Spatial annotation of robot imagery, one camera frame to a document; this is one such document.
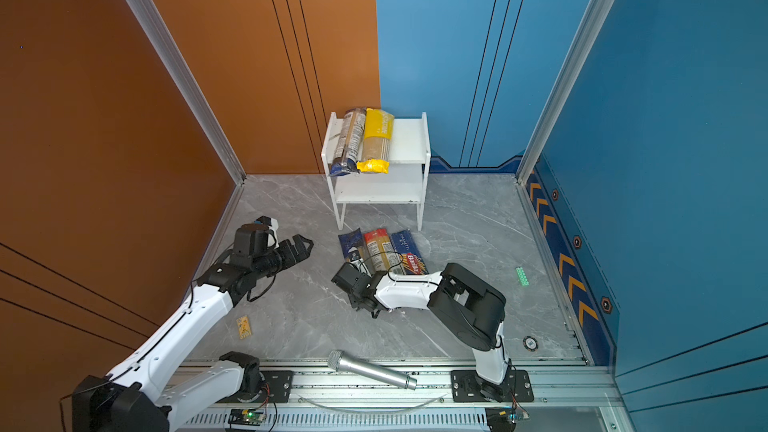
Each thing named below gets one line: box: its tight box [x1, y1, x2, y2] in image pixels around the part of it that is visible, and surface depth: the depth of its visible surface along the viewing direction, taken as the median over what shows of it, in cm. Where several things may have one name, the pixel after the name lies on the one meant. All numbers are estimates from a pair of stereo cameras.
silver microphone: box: [328, 350, 418, 391], surface depth 75 cm
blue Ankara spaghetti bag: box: [338, 228, 365, 258], surface depth 101 cm
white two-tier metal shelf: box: [321, 112, 431, 230], surface depth 88 cm
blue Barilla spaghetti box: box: [390, 229, 429, 274], surface depth 98 cm
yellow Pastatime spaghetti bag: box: [356, 108, 395, 174], surface depth 82 cm
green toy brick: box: [516, 267, 530, 287], surface depth 93 cm
